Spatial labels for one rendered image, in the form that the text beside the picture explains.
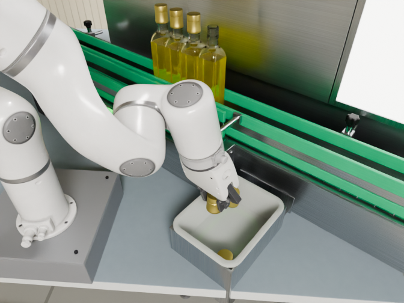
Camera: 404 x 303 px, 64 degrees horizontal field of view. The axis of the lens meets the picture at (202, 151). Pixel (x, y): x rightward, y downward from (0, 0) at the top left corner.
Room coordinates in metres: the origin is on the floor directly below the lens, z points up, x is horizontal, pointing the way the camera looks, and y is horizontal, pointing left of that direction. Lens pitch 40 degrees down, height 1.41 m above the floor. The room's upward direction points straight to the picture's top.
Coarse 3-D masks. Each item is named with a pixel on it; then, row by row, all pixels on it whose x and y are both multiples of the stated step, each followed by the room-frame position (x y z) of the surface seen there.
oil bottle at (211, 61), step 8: (208, 48) 0.79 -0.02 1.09; (216, 48) 0.79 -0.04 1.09; (200, 56) 0.79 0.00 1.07; (208, 56) 0.77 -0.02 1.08; (216, 56) 0.77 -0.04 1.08; (224, 56) 0.79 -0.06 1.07; (200, 64) 0.79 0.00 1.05; (208, 64) 0.77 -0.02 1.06; (216, 64) 0.77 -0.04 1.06; (224, 64) 0.79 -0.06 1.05; (200, 72) 0.79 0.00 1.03; (208, 72) 0.77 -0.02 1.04; (216, 72) 0.77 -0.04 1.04; (224, 72) 0.79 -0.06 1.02; (200, 80) 0.79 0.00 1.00; (208, 80) 0.77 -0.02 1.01; (216, 80) 0.77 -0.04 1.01; (224, 80) 0.80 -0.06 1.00; (216, 88) 0.77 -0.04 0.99; (224, 88) 0.80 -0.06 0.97; (216, 96) 0.77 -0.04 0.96
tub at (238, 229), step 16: (240, 192) 0.57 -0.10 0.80; (256, 192) 0.54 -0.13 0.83; (192, 208) 0.49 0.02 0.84; (240, 208) 0.54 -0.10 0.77; (256, 208) 0.53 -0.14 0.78; (272, 208) 0.51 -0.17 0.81; (176, 224) 0.44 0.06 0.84; (192, 224) 0.48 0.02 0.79; (208, 224) 0.49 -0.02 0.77; (224, 224) 0.49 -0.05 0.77; (240, 224) 0.49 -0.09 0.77; (256, 224) 0.49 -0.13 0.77; (192, 240) 0.40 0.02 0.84; (208, 240) 0.45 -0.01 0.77; (224, 240) 0.45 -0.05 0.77; (240, 240) 0.45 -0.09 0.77; (256, 240) 0.40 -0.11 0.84; (240, 256) 0.36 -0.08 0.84
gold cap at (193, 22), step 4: (192, 12) 0.84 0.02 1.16; (196, 12) 0.84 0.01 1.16; (188, 16) 0.82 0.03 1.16; (192, 16) 0.81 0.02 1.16; (196, 16) 0.82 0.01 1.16; (188, 20) 0.82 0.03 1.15; (192, 20) 0.81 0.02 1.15; (196, 20) 0.82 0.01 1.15; (200, 20) 0.83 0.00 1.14; (188, 24) 0.82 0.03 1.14; (192, 24) 0.81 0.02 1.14; (196, 24) 0.82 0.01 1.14; (200, 24) 0.83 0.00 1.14; (188, 28) 0.82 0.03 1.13; (192, 28) 0.81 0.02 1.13; (196, 28) 0.82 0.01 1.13; (200, 28) 0.83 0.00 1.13; (188, 32) 0.82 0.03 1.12; (192, 32) 0.81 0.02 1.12; (196, 32) 0.81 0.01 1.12
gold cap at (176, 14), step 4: (172, 8) 0.87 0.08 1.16; (176, 8) 0.87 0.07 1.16; (180, 8) 0.87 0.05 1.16; (172, 12) 0.85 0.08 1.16; (176, 12) 0.85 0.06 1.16; (180, 12) 0.85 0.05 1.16; (172, 16) 0.85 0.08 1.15; (176, 16) 0.85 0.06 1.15; (180, 16) 0.85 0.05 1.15; (172, 20) 0.85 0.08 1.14; (176, 20) 0.85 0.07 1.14; (180, 20) 0.85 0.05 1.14; (172, 24) 0.85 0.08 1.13; (176, 24) 0.85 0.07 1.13; (180, 24) 0.85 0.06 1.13; (176, 28) 0.85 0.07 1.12
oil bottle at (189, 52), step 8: (200, 40) 0.84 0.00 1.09; (184, 48) 0.82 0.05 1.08; (192, 48) 0.80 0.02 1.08; (200, 48) 0.81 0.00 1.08; (184, 56) 0.82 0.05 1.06; (192, 56) 0.80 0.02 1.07; (184, 64) 0.82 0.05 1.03; (192, 64) 0.80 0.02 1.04; (184, 72) 0.82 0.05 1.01; (192, 72) 0.80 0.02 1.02
